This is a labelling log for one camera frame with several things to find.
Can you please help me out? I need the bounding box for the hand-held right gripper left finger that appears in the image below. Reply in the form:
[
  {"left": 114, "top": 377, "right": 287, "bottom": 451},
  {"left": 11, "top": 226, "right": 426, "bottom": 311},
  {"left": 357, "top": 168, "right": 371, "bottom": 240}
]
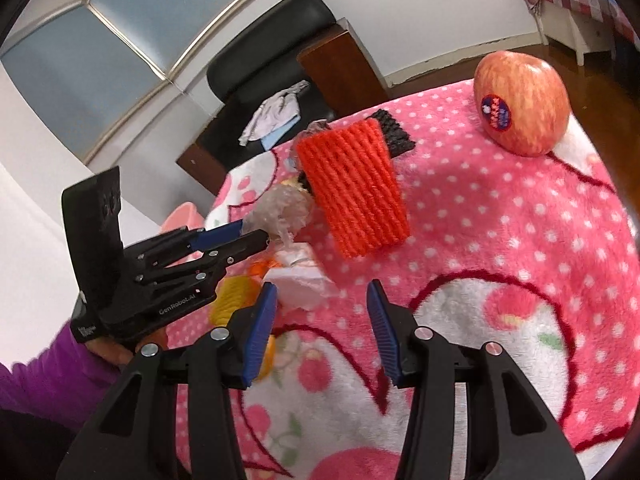
[{"left": 56, "top": 281, "right": 279, "bottom": 480}]

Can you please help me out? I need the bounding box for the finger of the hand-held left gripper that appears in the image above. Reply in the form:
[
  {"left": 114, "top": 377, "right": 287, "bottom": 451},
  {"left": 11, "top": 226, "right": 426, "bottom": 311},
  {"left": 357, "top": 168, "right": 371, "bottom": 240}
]
[
  {"left": 125, "top": 221, "right": 246, "bottom": 268},
  {"left": 145, "top": 230, "right": 271, "bottom": 291}
]

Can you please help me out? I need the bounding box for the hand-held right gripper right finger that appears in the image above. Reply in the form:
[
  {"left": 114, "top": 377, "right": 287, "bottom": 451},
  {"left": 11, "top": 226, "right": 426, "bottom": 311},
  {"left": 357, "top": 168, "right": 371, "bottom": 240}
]
[{"left": 366, "top": 279, "right": 586, "bottom": 480}]

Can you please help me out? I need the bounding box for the orange peel piece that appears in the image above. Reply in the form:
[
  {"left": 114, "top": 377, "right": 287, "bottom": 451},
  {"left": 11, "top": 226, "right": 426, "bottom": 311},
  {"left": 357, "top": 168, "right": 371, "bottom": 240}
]
[
  {"left": 257, "top": 334, "right": 279, "bottom": 380},
  {"left": 247, "top": 259, "right": 275, "bottom": 281}
]

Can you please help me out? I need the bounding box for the pink plastic bin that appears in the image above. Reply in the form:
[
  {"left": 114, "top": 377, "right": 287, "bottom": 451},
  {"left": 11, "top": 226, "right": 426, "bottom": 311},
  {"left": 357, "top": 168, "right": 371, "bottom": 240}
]
[{"left": 161, "top": 201, "right": 205, "bottom": 233}]

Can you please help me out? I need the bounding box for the clear plastic film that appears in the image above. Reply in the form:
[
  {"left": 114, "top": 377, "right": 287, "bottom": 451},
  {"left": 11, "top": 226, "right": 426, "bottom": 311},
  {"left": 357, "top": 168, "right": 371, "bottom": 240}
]
[{"left": 245, "top": 182, "right": 316, "bottom": 251}]

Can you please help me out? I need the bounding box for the white plastic item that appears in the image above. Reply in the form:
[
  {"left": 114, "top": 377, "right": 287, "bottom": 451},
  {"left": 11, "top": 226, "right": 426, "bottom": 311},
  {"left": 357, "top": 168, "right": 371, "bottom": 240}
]
[{"left": 262, "top": 242, "right": 333, "bottom": 311}]

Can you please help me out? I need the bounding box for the red foam fruit net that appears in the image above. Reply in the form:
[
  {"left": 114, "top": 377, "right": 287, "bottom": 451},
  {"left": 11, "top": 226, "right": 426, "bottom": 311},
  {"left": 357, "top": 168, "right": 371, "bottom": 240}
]
[{"left": 296, "top": 119, "right": 411, "bottom": 260}]

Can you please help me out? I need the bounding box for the brown paper wrapper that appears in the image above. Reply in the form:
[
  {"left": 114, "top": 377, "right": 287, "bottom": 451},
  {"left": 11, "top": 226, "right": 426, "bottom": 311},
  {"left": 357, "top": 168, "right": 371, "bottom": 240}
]
[{"left": 299, "top": 119, "right": 335, "bottom": 142}]

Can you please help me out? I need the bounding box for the person's left forearm purple sleeve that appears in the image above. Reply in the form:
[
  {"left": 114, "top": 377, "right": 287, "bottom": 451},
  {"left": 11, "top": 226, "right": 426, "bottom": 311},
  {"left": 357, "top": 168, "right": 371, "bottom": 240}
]
[{"left": 0, "top": 321, "right": 126, "bottom": 431}]

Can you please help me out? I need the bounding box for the person's left hand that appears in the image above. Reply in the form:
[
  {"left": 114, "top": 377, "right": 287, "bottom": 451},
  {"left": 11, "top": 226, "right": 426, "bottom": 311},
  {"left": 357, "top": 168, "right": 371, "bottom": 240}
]
[{"left": 92, "top": 341, "right": 137, "bottom": 366}]

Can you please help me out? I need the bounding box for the yellow foam fruit net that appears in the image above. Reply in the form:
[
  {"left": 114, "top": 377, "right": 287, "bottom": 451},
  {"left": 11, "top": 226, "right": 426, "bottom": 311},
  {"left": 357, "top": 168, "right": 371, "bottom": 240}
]
[{"left": 210, "top": 277, "right": 262, "bottom": 326}]

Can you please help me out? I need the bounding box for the light blue cloth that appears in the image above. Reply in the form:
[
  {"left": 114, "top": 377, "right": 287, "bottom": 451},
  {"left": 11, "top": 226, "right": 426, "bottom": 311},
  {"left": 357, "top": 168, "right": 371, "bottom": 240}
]
[{"left": 260, "top": 116, "right": 301, "bottom": 151}]

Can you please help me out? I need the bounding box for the light patterned cloth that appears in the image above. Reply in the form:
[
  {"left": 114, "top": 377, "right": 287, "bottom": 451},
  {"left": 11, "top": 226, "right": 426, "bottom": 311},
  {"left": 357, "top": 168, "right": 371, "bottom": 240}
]
[{"left": 238, "top": 80, "right": 311, "bottom": 147}]

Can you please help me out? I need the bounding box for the pink dotted printed blanket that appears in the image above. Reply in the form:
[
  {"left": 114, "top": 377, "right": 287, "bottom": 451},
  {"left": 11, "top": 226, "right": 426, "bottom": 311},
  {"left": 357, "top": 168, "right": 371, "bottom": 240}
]
[{"left": 165, "top": 77, "right": 638, "bottom": 480}]

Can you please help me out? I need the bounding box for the black foam fruit net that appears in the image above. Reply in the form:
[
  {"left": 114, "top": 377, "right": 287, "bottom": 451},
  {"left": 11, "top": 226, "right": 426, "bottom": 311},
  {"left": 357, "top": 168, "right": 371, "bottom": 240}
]
[{"left": 370, "top": 109, "right": 417, "bottom": 160}]

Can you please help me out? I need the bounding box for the black leather armchair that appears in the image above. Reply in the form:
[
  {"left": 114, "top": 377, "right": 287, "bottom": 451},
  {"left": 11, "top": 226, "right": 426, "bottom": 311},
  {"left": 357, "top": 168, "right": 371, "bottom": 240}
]
[{"left": 176, "top": 0, "right": 391, "bottom": 196}]

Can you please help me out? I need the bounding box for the person's dark clothing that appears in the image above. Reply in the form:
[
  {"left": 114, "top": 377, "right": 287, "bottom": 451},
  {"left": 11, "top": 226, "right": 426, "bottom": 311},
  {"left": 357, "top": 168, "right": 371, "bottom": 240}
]
[{"left": 0, "top": 407, "right": 88, "bottom": 480}]

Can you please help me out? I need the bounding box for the large curved glass window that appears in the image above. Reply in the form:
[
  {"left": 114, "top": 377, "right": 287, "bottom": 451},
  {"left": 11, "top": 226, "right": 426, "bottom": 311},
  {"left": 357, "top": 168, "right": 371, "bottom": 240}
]
[{"left": 0, "top": 0, "right": 321, "bottom": 163}]

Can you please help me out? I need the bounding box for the red apple with sticker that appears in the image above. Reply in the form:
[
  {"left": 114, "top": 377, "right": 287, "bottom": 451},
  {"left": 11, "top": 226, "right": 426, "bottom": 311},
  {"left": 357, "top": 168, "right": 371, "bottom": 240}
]
[{"left": 473, "top": 51, "right": 571, "bottom": 157}]

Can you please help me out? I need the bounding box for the white side table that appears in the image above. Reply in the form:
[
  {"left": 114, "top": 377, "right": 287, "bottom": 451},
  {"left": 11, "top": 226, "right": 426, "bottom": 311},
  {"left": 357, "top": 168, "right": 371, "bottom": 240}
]
[{"left": 542, "top": 2, "right": 617, "bottom": 66}]

